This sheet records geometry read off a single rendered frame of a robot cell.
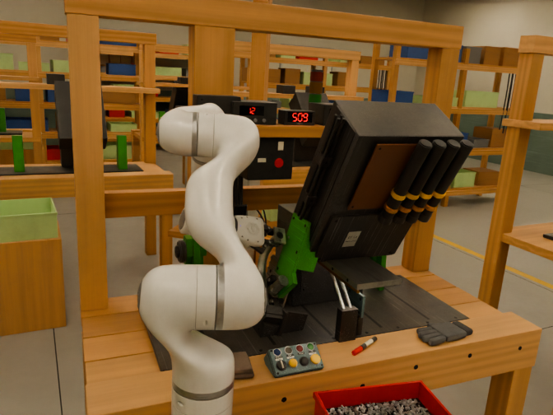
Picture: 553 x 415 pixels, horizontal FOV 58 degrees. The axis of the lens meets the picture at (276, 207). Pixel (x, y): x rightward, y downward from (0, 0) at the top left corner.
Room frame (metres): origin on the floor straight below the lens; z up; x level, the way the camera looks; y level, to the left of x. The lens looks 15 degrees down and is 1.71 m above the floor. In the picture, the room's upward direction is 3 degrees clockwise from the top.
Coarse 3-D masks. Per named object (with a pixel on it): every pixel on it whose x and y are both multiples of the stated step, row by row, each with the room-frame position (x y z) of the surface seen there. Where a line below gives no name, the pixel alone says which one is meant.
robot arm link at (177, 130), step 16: (176, 112) 1.12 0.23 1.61; (192, 112) 1.13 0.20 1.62; (208, 112) 1.22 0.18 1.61; (160, 128) 1.09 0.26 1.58; (176, 128) 1.08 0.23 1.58; (192, 128) 1.09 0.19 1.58; (160, 144) 1.10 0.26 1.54; (176, 144) 1.08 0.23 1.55; (192, 144) 1.09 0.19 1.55; (208, 160) 1.30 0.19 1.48
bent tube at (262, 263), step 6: (276, 228) 1.56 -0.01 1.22; (282, 228) 1.57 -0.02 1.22; (276, 234) 1.57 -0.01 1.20; (282, 234) 1.56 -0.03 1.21; (276, 240) 1.52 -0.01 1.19; (282, 240) 1.53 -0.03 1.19; (270, 246) 1.57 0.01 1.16; (264, 252) 1.59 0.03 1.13; (258, 258) 1.60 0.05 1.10; (264, 258) 1.59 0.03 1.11; (258, 264) 1.58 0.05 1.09; (264, 264) 1.58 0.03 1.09; (258, 270) 1.57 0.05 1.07; (264, 270) 1.57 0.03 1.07; (264, 276) 1.56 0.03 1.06; (264, 282) 1.54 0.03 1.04
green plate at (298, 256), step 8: (296, 216) 1.56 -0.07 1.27; (296, 224) 1.55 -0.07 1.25; (304, 224) 1.50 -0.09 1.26; (288, 232) 1.58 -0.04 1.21; (296, 232) 1.53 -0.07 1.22; (304, 232) 1.48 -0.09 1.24; (288, 240) 1.56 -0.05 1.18; (296, 240) 1.51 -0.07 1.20; (304, 240) 1.48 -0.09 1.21; (288, 248) 1.54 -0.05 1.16; (296, 248) 1.50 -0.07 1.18; (304, 248) 1.50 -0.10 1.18; (280, 256) 1.57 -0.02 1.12; (288, 256) 1.52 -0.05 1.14; (296, 256) 1.48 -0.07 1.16; (304, 256) 1.50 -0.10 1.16; (312, 256) 1.51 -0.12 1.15; (280, 264) 1.55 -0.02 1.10; (288, 264) 1.51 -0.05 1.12; (296, 264) 1.47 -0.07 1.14; (304, 264) 1.50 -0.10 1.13; (312, 264) 1.51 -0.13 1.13; (280, 272) 1.54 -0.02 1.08; (288, 272) 1.49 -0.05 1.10; (312, 272) 1.51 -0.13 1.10
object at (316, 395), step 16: (400, 384) 1.19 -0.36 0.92; (416, 384) 1.20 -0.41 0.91; (320, 400) 1.10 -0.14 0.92; (336, 400) 1.14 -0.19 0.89; (352, 400) 1.15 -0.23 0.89; (368, 400) 1.17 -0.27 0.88; (384, 400) 1.18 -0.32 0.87; (400, 400) 1.18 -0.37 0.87; (416, 400) 1.18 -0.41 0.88; (432, 400) 1.14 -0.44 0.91
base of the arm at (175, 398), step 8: (176, 392) 0.82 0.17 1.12; (232, 392) 0.85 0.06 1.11; (176, 400) 0.82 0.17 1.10; (184, 400) 0.80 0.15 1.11; (192, 400) 0.80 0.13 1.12; (200, 400) 0.80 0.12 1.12; (208, 400) 0.80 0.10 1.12; (216, 400) 0.81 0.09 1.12; (224, 400) 0.82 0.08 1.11; (232, 400) 0.85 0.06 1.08; (176, 408) 0.82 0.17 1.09; (184, 408) 0.80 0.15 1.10; (192, 408) 0.80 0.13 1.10; (200, 408) 0.80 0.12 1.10; (208, 408) 0.80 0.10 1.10; (216, 408) 0.81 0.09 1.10; (224, 408) 0.82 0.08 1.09
